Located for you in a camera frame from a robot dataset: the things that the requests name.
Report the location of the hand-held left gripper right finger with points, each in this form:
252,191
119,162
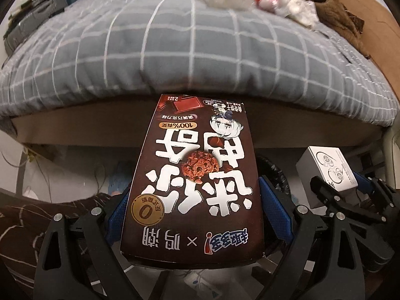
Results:
276,207

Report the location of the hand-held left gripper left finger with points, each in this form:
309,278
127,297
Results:
120,207

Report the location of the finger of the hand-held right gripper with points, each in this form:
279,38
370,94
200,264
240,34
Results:
323,192
365,181

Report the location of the small white box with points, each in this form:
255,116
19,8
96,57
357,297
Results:
328,165

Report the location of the bin with black bag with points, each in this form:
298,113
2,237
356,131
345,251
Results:
276,170

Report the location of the brown cookie box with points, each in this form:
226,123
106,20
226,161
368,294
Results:
193,178

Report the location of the clear plastic bag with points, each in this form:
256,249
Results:
297,7

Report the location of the wooden headboard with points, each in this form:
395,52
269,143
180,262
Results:
378,37

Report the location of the grey checked bed sheet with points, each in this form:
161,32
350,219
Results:
187,53

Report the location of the brown plush garment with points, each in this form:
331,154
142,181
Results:
337,12

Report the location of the grey suitcase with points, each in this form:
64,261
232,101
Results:
34,22

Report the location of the wooden bed frame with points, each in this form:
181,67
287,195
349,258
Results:
93,132

